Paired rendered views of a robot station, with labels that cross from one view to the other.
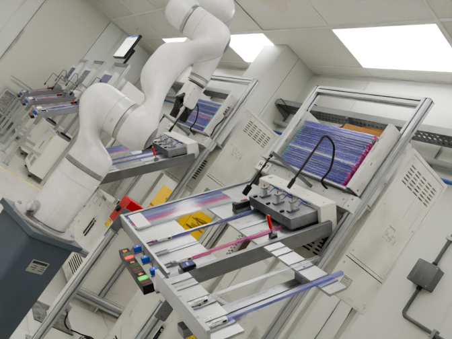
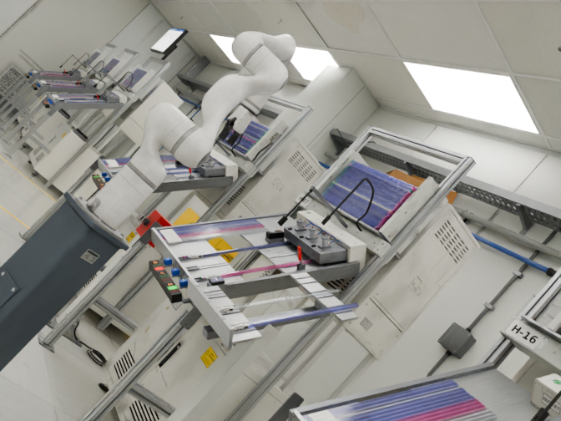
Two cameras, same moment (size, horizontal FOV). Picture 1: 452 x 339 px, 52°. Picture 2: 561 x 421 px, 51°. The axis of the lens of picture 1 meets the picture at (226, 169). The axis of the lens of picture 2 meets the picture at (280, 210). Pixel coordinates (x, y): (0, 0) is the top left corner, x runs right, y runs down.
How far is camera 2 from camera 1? 57 cm
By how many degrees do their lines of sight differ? 2
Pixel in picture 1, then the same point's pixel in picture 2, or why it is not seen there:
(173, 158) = (209, 179)
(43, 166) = (51, 165)
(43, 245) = (98, 238)
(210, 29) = (270, 68)
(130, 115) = (189, 136)
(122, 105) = (184, 126)
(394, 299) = (422, 362)
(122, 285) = (134, 306)
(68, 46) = (95, 25)
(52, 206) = (110, 205)
